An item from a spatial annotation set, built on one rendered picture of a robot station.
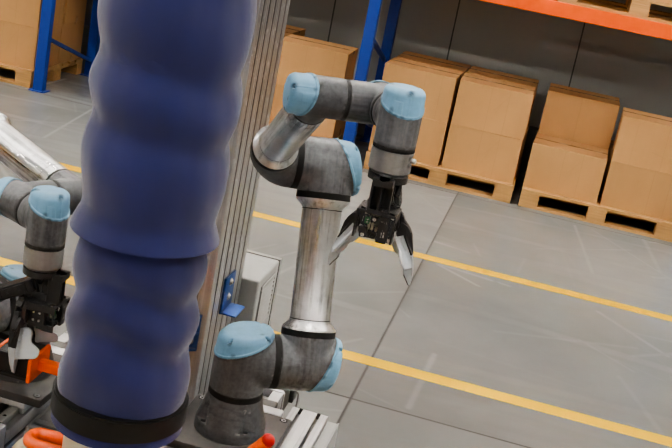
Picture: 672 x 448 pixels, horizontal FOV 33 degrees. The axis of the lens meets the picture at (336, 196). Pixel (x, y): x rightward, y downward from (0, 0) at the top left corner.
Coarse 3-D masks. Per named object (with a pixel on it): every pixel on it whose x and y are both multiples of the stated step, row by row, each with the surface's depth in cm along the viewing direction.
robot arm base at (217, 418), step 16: (208, 400) 234; (224, 400) 231; (240, 400) 231; (256, 400) 233; (208, 416) 233; (224, 416) 231; (240, 416) 232; (256, 416) 234; (208, 432) 232; (224, 432) 231; (240, 432) 232; (256, 432) 234
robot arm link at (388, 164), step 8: (376, 152) 193; (384, 152) 192; (376, 160) 193; (384, 160) 192; (392, 160) 191; (400, 160) 192; (408, 160) 193; (376, 168) 193; (384, 168) 192; (392, 168) 192; (400, 168) 192; (408, 168) 194; (384, 176) 193; (392, 176) 193; (400, 176) 194
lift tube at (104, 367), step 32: (128, 64) 163; (96, 256) 171; (128, 256) 170; (96, 288) 173; (128, 288) 171; (160, 288) 172; (192, 288) 177; (96, 320) 174; (128, 320) 172; (160, 320) 175; (192, 320) 180; (64, 352) 184; (96, 352) 175; (128, 352) 175; (160, 352) 176; (64, 384) 180; (96, 384) 176; (128, 384) 176; (160, 384) 179; (128, 416) 178; (160, 416) 180
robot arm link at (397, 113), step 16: (384, 96) 191; (400, 96) 189; (416, 96) 189; (384, 112) 191; (400, 112) 189; (416, 112) 190; (384, 128) 191; (400, 128) 190; (416, 128) 191; (384, 144) 191; (400, 144) 191; (416, 144) 194
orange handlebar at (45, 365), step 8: (40, 360) 218; (48, 360) 219; (40, 368) 218; (48, 368) 218; (56, 368) 218; (32, 432) 193; (40, 432) 194; (48, 432) 194; (56, 432) 194; (24, 440) 191; (32, 440) 190; (40, 440) 191; (48, 440) 194; (56, 440) 193
